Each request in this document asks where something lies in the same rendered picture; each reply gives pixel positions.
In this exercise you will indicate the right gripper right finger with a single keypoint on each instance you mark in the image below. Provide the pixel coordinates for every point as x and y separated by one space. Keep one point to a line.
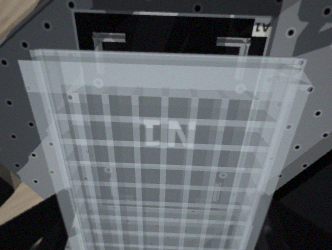
283 224

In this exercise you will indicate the white rectangular well plate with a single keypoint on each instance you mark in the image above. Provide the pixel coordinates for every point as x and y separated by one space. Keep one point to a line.
173 163

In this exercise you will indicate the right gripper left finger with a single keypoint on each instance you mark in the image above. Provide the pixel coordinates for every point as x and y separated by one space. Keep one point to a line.
44 220

